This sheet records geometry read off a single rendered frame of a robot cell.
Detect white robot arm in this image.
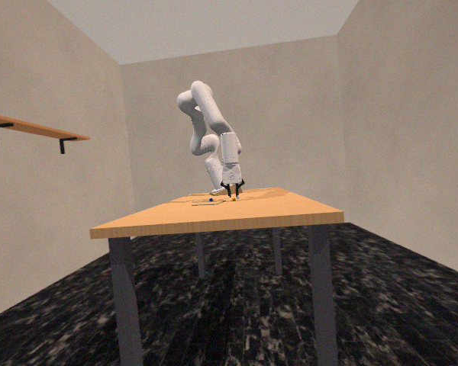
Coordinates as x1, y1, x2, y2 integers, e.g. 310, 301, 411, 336
177, 81, 242, 193

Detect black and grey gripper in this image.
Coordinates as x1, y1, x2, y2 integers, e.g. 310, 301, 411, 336
221, 164, 245, 197

